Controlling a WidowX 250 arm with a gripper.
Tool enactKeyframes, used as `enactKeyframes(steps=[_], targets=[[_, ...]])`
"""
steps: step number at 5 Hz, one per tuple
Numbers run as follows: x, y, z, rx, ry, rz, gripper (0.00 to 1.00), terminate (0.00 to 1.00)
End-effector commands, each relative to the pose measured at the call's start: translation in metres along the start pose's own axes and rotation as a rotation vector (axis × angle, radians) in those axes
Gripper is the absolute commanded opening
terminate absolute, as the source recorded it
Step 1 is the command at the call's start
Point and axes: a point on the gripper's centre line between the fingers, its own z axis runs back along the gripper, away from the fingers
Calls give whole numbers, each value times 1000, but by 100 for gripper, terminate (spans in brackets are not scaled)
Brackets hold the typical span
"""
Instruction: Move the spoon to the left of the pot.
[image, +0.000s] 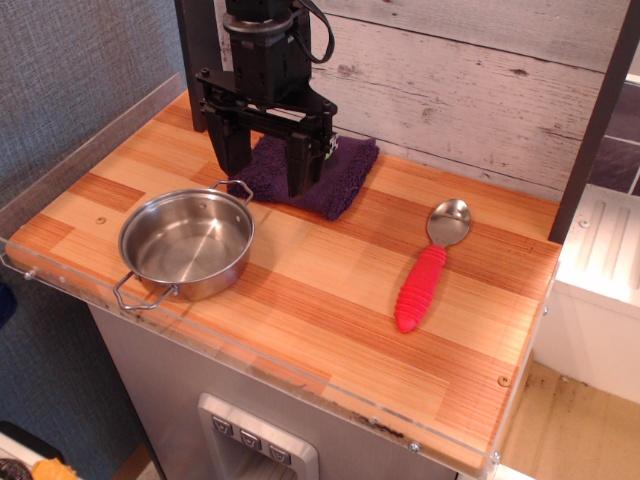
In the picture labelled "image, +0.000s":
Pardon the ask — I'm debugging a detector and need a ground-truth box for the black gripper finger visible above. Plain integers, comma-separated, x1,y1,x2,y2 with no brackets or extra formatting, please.
205,108,252,176
286,133,328,198

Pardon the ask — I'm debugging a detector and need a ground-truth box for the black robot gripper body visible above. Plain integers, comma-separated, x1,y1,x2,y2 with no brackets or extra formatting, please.
194,18,339,151

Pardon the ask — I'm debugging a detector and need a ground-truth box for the red handled metal spoon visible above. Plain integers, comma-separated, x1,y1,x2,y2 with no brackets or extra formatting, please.
394,199,471,333

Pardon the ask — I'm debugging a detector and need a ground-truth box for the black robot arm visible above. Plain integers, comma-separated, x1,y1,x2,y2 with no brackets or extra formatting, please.
197,1,338,197

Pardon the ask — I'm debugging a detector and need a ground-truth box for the stainless steel pot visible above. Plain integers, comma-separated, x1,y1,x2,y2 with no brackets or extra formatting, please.
113,180,255,311

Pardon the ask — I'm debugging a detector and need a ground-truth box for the purple folded cloth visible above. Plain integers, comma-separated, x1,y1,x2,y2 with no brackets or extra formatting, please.
228,136,380,221

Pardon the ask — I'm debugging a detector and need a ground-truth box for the silver toy fridge cabinet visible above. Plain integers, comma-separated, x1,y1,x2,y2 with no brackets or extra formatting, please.
90,307,457,479

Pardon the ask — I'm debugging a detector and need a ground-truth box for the ice dispenser panel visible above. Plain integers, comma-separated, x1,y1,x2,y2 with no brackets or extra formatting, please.
198,393,320,479

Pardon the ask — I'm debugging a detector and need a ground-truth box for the orange object bottom left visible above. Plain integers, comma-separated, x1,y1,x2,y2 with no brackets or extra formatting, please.
31,458,78,480

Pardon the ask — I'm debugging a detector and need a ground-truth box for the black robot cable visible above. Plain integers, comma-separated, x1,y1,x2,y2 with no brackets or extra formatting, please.
291,0,335,64

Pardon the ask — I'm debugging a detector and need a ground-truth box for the dark left shelf post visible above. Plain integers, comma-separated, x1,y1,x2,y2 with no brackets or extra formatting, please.
174,0,222,132

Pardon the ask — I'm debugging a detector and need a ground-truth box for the dark shelf post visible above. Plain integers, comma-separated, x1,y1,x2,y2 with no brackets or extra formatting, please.
548,0,639,244
174,0,222,132

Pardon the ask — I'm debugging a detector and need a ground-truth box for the dark right shelf post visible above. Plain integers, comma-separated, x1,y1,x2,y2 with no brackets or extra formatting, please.
548,0,639,244

